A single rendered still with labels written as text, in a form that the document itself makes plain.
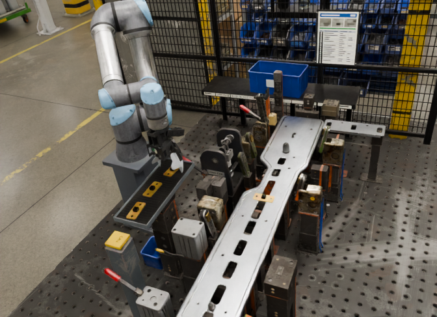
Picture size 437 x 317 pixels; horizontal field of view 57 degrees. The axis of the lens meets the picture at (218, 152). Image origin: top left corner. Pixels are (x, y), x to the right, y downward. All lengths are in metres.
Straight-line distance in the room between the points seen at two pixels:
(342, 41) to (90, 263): 1.70
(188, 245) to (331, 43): 1.41
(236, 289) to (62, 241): 2.08
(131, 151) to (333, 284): 1.00
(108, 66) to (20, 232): 2.19
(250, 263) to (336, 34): 1.38
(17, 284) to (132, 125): 1.71
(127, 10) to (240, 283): 1.11
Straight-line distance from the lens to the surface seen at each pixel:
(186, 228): 1.42
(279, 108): 2.29
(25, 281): 3.12
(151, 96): 1.38
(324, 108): 2.17
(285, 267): 1.38
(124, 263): 1.40
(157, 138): 1.47
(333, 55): 2.38
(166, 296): 1.31
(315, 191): 1.62
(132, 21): 1.72
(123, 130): 1.74
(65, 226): 3.36
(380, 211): 2.08
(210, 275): 1.41
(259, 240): 1.49
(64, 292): 1.94
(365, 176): 2.27
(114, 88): 1.49
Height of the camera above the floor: 2.10
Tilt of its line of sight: 35 degrees down
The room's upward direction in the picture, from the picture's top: 7 degrees counter-clockwise
